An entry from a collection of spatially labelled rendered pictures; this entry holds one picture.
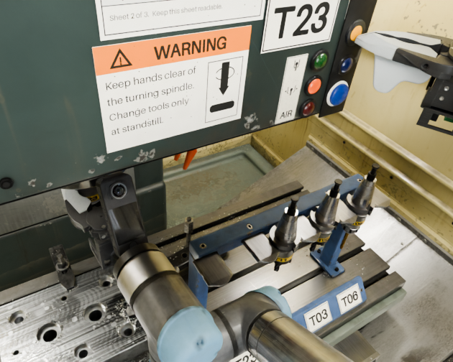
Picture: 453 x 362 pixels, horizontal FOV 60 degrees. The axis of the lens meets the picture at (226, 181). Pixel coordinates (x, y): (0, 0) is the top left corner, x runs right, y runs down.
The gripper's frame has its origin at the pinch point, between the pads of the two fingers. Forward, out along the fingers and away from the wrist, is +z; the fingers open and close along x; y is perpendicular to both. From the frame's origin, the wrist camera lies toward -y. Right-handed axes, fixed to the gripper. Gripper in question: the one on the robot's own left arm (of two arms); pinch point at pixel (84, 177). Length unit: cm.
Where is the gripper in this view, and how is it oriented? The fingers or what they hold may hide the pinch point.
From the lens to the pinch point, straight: 69.1
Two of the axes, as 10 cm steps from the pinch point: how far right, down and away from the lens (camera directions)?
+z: -5.9, -5.7, 5.8
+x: 8.0, -3.3, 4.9
